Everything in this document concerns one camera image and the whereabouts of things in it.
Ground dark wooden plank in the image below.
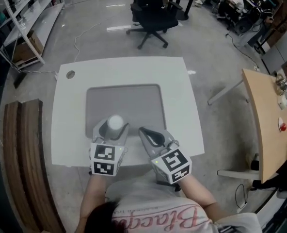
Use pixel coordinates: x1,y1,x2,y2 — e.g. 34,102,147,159
16,99,67,233

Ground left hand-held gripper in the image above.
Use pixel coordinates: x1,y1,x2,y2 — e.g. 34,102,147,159
88,118,130,177

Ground white floor cable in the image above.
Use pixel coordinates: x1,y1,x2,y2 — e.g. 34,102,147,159
11,15,112,80

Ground black office chair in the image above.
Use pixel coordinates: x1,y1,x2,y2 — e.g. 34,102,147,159
126,0,184,50

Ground white metal shelving rack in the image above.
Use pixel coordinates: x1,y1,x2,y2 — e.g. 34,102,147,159
0,0,67,70

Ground grey metal cabinet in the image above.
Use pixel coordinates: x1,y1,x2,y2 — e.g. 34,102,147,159
261,25,287,74

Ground brown cardboard box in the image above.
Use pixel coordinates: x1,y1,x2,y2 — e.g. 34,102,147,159
13,31,44,63

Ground black floor cable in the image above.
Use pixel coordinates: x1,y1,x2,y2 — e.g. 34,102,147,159
235,183,255,209

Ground person's white printed shirt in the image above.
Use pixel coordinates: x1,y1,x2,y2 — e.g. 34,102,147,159
106,171,264,233

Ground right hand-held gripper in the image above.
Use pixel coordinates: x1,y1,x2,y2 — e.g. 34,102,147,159
138,127,192,185

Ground large grey rectangular dish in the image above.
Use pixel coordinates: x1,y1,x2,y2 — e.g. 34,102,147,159
85,83,168,140

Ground white cup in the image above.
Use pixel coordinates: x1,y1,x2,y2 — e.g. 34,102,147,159
106,114,124,140

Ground person's left forearm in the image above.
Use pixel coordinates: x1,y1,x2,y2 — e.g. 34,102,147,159
80,173,108,229

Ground person's right forearm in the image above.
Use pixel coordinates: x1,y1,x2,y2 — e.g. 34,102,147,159
178,172,233,219

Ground metal kettle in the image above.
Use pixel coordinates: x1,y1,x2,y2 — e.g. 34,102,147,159
275,72,287,92

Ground light wooden side desk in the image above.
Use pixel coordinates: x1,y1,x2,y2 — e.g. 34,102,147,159
217,67,287,184

